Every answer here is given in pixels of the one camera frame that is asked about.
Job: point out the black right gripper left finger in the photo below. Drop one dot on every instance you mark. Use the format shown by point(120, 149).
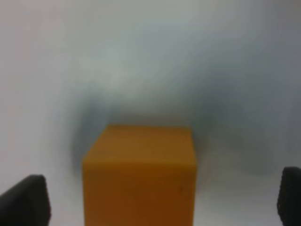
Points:
point(26, 203)

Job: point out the orange block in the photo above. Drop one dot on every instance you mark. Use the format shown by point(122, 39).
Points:
point(140, 176)

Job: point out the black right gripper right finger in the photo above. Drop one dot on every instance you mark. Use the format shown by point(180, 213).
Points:
point(289, 197)

